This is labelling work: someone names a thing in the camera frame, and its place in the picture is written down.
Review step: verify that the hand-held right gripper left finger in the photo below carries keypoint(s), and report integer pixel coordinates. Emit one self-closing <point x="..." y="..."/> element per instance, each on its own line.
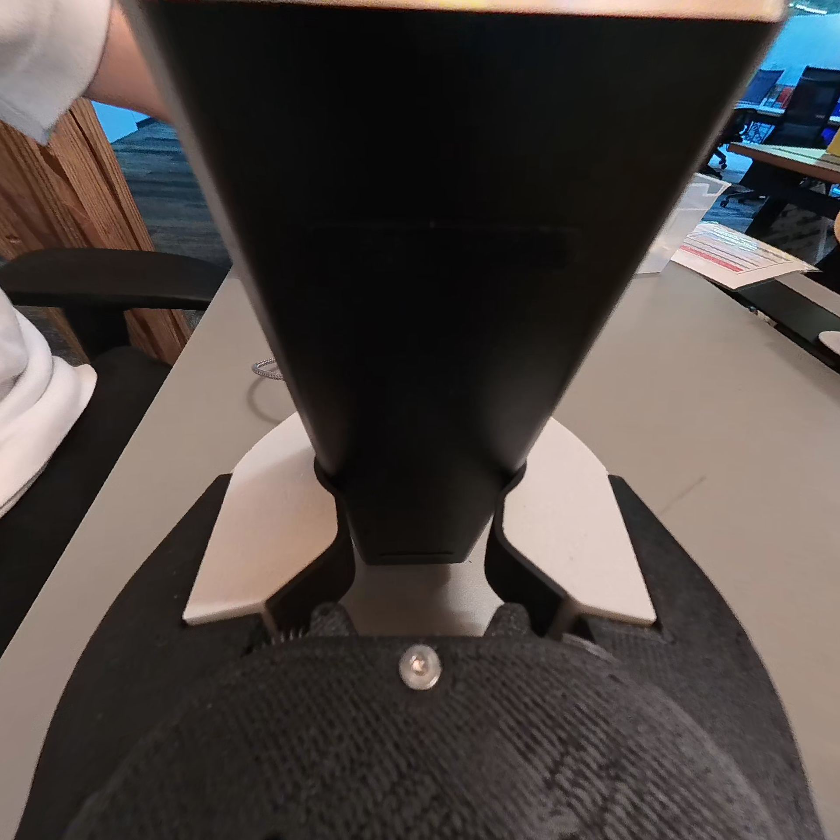
<point x="256" y="538"/>

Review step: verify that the black usb hub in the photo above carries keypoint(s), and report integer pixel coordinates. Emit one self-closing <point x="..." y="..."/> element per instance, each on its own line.
<point x="433" y="263"/>

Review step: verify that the clear plastic bin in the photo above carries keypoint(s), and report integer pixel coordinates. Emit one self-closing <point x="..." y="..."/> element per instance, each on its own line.
<point x="683" y="230"/>

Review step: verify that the person's left forearm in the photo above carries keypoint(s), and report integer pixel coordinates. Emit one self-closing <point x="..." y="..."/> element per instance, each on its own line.
<point x="125" y="66"/>

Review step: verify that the wooden panel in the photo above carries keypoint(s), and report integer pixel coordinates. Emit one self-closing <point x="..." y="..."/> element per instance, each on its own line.
<point x="66" y="197"/>

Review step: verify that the black mesh office chair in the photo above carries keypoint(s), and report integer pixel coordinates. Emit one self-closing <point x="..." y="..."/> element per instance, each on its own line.
<point x="803" y="105"/>
<point x="742" y="112"/>

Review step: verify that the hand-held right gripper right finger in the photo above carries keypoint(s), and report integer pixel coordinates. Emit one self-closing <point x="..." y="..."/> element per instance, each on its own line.
<point x="578" y="538"/>

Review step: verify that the printed paper sheet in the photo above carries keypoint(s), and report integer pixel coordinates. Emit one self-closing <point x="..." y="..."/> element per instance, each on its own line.
<point x="735" y="252"/>

